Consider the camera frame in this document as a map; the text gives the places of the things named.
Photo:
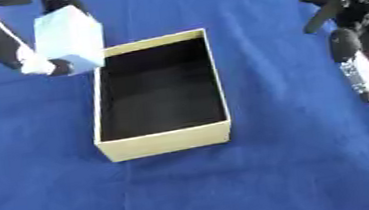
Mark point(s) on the pale blue rectangular block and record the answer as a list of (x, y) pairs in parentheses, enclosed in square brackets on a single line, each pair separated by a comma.
[(68, 37)]

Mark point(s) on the tan cardboard box black inside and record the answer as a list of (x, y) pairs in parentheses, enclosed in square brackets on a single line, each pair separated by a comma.
[(160, 96)]

